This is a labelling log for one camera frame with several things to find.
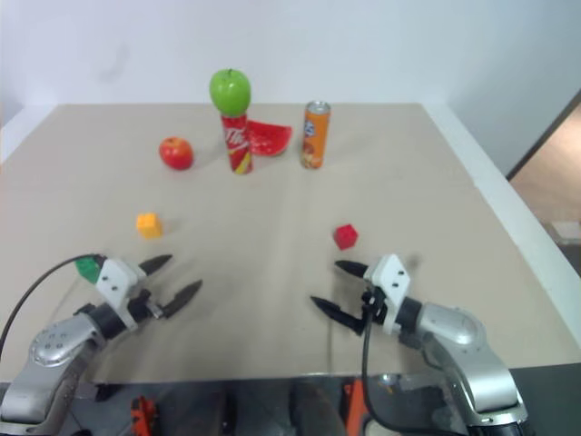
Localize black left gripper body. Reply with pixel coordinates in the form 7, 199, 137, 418
126, 289, 165, 322

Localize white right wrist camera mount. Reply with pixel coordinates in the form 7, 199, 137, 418
362, 253, 412, 332

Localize red cola can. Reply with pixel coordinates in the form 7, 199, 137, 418
220, 112, 254, 176

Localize red cube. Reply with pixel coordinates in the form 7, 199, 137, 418
334, 223, 359, 251

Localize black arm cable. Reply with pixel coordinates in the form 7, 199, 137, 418
0, 253, 100, 356
359, 294, 471, 433

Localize orange soda can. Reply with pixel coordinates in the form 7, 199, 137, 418
300, 100, 332, 170

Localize red watermelon slice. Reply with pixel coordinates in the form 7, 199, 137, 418
247, 119, 294, 157

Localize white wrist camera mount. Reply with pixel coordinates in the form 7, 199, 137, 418
362, 253, 412, 332
95, 257, 148, 329

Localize white box on floor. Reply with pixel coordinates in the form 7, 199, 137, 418
549, 219, 581, 245

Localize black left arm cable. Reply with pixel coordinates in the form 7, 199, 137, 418
0, 253, 100, 356

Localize red apple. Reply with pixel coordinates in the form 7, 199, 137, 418
158, 136, 195, 172

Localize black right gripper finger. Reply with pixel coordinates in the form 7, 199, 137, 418
310, 295, 365, 338
334, 260, 369, 280

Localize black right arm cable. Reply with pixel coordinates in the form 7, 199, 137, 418
359, 294, 471, 433

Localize green apple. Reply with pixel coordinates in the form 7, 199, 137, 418
208, 67, 252, 115

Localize orange and black tool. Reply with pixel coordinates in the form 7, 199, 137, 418
130, 395, 161, 436

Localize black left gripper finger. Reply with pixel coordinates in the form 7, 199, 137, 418
138, 253, 174, 278
159, 279, 204, 321

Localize tan table cover sheet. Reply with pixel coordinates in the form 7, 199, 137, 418
0, 103, 576, 385

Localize yellow cube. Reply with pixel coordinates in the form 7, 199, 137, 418
135, 212, 164, 241

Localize orange upright object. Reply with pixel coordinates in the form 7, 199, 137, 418
341, 378, 365, 427

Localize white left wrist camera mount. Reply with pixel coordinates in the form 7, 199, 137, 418
95, 257, 148, 329

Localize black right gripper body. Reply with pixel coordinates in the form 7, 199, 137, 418
360, 283, 393, 330

